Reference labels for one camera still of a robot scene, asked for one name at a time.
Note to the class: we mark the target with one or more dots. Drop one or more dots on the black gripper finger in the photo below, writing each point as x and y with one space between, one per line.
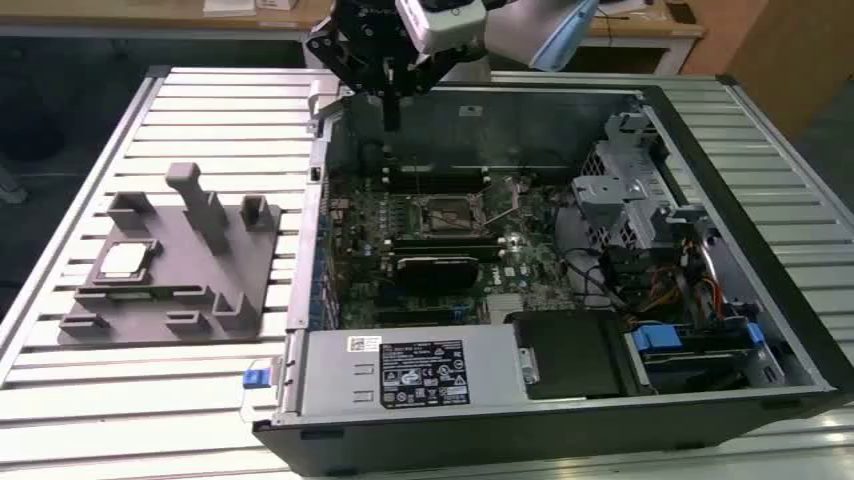
434 70
327 45

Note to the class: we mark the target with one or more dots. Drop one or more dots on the CPU socket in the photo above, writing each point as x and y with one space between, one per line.
443 205

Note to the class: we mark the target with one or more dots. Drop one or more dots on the blue drive bay tab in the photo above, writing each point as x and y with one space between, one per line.
755 334

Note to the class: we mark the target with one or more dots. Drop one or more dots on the black open PC case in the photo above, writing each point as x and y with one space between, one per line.
534 445

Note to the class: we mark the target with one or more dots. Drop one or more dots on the grey power supply unit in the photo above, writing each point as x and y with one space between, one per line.
334 370

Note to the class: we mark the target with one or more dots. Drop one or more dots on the wooden cabinet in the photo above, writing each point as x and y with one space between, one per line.
787 50

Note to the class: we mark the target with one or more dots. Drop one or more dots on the silver chipset heatsink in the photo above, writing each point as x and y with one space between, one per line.
504 306

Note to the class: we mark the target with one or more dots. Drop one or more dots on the small black graphics card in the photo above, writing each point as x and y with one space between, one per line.
436 275

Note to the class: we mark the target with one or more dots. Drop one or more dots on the green RAM stick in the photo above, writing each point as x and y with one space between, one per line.
140 295

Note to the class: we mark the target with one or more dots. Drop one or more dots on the grey case latch bracket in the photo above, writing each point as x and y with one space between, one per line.
323 92

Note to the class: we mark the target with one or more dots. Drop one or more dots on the metal drive cage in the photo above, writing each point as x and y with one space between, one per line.
620 190

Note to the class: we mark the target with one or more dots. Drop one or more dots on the small white labelled box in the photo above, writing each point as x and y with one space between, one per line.
276 3

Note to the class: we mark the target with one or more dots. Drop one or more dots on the black plastic shroud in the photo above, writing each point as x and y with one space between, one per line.
574 350

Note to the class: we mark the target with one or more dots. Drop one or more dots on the blue disk carrier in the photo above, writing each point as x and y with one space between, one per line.
656 340

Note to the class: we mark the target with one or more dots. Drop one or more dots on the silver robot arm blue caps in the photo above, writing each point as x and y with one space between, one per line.
507 25

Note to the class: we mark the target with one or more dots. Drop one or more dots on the green motherboard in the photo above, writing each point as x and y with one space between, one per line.
360 295

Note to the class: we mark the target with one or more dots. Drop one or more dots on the wooden desk white legs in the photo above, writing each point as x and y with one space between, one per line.
640 25

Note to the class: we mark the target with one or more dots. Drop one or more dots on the grey plastic parts rack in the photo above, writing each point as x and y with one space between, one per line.
200 300

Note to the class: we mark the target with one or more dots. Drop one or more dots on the white flat cardboard box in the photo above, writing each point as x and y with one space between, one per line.
228 5

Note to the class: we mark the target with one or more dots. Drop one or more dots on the white chair base leg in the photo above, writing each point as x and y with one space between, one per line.
12 185

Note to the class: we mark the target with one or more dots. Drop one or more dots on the black phone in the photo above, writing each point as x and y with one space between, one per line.
682 12

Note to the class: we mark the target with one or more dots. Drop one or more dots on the black expansion slot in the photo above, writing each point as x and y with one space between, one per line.
414 316

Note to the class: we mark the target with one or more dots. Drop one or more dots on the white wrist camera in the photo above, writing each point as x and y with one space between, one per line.
447 25

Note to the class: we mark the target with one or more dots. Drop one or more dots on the silver green CPU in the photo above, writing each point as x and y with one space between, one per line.
127 260

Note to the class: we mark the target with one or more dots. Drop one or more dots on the blue case latch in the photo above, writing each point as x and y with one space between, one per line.
256 379

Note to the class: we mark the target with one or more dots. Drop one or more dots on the blue expansion slot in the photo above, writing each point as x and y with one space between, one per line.
460 313

